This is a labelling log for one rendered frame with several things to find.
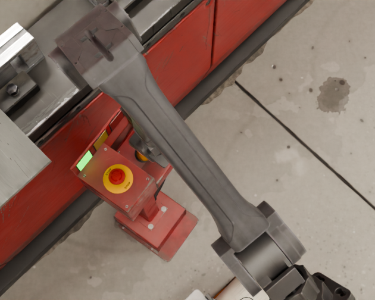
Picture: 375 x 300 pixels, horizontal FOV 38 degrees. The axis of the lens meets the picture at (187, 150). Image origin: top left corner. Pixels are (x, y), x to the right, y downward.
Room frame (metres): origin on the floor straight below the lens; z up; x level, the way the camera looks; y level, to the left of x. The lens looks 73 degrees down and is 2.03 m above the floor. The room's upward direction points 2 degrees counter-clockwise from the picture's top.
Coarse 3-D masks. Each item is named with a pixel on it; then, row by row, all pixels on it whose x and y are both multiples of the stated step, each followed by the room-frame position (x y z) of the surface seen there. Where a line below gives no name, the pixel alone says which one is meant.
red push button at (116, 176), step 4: (116, 168) 0.34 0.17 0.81; (112, 172) 0.33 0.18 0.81; (116, 172) 0.33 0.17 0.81; (120, 172) 0.33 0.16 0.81; (108, 176) 0.32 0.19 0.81; (112, 176) 0.32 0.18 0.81; (116, 176) 0.32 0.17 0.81; (120, 176) 0.32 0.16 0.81; (124, 176) 0.32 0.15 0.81; (112, 180) 0.31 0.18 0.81; (116, 180) 0.31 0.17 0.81; (120, 180) 0.31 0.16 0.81; (116, 184) 0.30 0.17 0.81
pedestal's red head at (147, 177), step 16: (128, 128) 0.47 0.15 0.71; (112, 144) 0.43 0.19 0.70; (128, 144) 0.42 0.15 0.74; (96, 160) 0.37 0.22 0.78; (112, 160) 0.37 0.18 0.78; (128, 160) 0.37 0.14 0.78; (80, 176) 0.33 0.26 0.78; (96, 176) 0.33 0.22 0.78; (144, 176) 0.32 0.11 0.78; (160, 176) 0.34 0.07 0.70; (96, 192) 0.30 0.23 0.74; (128, 192) 0.29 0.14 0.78; (144, 192) 0.29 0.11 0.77; (128, 208) 0.25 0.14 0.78
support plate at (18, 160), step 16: (0, 112) 0.41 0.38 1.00; (0, 128) 0.38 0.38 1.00; (16, 128) 0.38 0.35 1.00; (0, 144) 0.35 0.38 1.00; (16, 144) 0.34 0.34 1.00; (32, 144) 0.34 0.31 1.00; (0, 160) 0.31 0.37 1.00; (16, 160) 0.31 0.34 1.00; (32, 160) 0.31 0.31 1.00; (48, 160) 0.31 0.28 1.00; (0, 176) 0.28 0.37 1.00; (16, 176) 0.28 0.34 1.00; (32, 176) 0.28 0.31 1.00; (0, 192) 0.25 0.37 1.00; (16, 192) 0.25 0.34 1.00; (0, 208) 0.22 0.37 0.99
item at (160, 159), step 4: (132, 136) 0.38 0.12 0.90; (136, 136) 0.38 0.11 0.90; (132, 140) 0.38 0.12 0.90; (136, 140) 0.38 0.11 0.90; (132, 144) 0.37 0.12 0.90; (148, 156) 0.34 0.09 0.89; (152, 156) 0.34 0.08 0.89; (160, 156) 0.34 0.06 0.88; (156, 160) 0.33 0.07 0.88; (160, 160) 0.33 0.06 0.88; (164, 160) 0.33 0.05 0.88; (160, 164) 0.32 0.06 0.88; (164, 164) 0.32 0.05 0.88
